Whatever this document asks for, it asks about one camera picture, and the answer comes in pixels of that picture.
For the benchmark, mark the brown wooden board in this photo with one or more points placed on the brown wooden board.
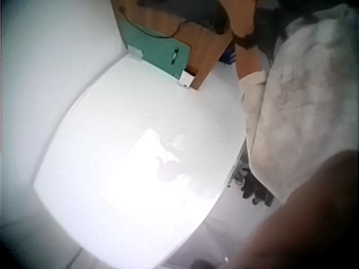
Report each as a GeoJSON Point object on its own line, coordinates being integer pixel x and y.
{"type": "Point", "coordinates": [206, 47]}

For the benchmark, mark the person's left hand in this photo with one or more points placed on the person's left hand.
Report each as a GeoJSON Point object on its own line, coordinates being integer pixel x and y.
{"type": "Point", "coordinates": [239, 18]}

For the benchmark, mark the green cutting mat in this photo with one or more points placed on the green cutting mat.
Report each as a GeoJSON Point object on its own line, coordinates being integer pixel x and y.
{"type": "Point", "coordinates": [157, 46]}

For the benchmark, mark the small white box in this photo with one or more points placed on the small white box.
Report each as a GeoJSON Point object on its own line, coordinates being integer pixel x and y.
{"type": "Point", "coordinates": [187, 79]}

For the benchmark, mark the black chair base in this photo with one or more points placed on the black chair base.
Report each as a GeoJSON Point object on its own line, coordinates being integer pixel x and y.
{"type": "Point", "coordinates": [252, 192]}

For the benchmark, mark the black wrist band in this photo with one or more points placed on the black wrist band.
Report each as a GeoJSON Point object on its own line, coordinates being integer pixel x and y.
{"type": "Point", "coordinates": [246, 39]}

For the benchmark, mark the blue object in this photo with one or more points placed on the blue object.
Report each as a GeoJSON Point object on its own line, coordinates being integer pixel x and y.
{"type": "Point", "coordinates": [229, 57]}

